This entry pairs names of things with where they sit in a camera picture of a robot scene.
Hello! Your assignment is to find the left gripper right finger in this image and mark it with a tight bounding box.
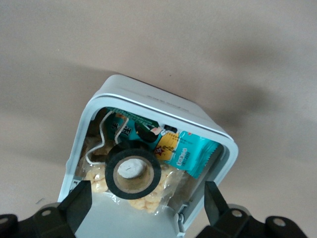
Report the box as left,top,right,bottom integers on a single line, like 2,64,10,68
195,180,309,238

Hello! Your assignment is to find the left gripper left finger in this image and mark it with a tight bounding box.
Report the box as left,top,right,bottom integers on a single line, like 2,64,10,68
0,180,94,238

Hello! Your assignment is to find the black tape roll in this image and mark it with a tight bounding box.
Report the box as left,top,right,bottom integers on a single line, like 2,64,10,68
104,141,162,200

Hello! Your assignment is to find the white lidded trash bin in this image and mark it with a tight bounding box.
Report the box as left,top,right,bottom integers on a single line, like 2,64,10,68
57,74,239,238

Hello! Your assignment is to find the teal yellow snack packet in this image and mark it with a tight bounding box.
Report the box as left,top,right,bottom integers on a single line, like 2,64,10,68
155,130,219,179

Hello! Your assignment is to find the clear puffed snack bag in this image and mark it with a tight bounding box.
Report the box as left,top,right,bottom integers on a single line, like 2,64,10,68
75,106,196,217

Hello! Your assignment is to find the paper table cover sheet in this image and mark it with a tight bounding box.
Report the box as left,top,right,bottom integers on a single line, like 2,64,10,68
0,0,317,238

